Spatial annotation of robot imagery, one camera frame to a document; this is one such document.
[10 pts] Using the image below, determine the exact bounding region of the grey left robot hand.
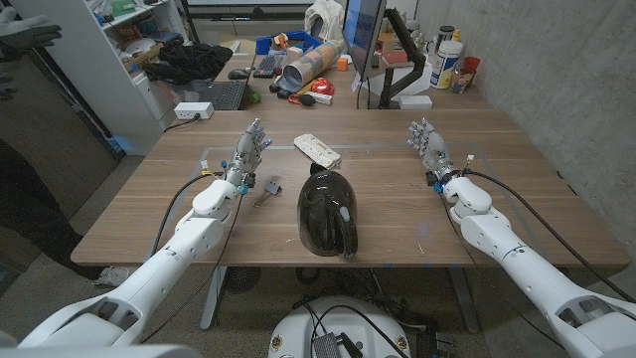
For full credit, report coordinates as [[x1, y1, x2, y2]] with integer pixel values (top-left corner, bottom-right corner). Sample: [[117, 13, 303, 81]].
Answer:
[[224, 117, 273, 189]]

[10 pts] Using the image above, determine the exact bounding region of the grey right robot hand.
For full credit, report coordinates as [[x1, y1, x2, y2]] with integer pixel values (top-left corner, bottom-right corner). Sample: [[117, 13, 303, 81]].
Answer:
[[405, 117, 461, 186]]

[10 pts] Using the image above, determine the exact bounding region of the black binder clip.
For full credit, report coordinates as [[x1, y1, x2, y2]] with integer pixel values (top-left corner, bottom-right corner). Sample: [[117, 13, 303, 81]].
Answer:
[[252, 180, 283, 209]]

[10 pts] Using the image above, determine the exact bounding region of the black laptop keyboard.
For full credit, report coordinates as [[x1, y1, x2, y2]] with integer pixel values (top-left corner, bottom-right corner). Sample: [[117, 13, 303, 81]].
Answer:
[[186, 79, 248, 111]]

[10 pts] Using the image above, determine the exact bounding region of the white power strip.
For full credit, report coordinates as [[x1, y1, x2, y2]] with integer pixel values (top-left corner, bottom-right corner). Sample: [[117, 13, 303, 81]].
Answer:
[[173, 101, 216, 121]]

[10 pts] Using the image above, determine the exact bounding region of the white wipes canister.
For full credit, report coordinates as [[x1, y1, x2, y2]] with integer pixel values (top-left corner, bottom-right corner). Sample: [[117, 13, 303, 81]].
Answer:
[[429, 40, 464, 90]]

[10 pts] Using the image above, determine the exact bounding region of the grey calculator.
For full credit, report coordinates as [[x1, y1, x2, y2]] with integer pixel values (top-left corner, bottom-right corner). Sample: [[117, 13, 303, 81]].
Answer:
[[252, 53, 279, 80]]

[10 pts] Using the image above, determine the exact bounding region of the black garment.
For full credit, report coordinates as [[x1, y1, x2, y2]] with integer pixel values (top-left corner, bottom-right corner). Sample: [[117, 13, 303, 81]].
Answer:
[[143, 42, 234, 86]]

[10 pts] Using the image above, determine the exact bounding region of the rolled printed cardboard tube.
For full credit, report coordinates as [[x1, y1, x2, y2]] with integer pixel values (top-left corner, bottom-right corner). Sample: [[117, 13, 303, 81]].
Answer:
[[279, 39, 345, 94]]

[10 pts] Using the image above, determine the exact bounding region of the blue plastic bin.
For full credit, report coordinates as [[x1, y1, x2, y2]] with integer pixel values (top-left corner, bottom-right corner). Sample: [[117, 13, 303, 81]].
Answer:
[[255, 29, 323, 56]]

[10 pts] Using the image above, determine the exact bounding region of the black computer monitor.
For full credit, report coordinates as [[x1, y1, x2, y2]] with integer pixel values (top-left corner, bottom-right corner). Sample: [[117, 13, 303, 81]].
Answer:
[[342, 0, 388, 81]]

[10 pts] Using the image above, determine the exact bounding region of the white cloth garment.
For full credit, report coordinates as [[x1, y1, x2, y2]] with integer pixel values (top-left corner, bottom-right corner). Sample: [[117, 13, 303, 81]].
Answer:
[[304, 0, 347, 44]]

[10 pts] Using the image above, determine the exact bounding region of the grey table leg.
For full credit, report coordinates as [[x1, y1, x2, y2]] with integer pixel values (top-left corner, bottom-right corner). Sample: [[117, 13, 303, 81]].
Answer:
[[200, 267, 229, 331], [448, 267, 481, 334]]

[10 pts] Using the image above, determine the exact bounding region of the white shelf unit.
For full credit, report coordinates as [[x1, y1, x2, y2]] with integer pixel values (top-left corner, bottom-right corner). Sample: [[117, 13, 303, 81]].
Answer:
[[9, 0, 190, 155]]

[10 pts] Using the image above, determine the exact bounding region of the white sneaker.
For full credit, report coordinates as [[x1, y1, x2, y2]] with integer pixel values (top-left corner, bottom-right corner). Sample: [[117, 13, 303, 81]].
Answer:
[[93, 266, 131, 288]]

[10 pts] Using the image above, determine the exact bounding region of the white robot torso base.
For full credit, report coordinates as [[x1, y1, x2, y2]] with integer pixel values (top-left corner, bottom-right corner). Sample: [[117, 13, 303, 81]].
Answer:
[[267, 296, 412, 358]]

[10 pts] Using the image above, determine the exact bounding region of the grey white glove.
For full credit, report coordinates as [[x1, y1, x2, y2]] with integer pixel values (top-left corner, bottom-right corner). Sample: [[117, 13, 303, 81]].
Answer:
[[0, 7, 64, 51]]

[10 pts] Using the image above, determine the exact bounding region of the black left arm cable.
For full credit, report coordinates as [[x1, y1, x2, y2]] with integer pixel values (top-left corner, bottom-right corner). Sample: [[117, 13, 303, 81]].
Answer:
[[150, 171, 225, 258]]

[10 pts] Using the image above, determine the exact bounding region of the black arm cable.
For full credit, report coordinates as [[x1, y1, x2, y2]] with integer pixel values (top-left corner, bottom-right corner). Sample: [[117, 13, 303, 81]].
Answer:
[[150, 171, 225, 258], [464, 168, 636, 303]]

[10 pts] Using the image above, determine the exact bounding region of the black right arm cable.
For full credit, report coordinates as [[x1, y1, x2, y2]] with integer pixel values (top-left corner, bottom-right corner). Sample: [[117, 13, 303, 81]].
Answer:
[[464, 168, 636, 303]]

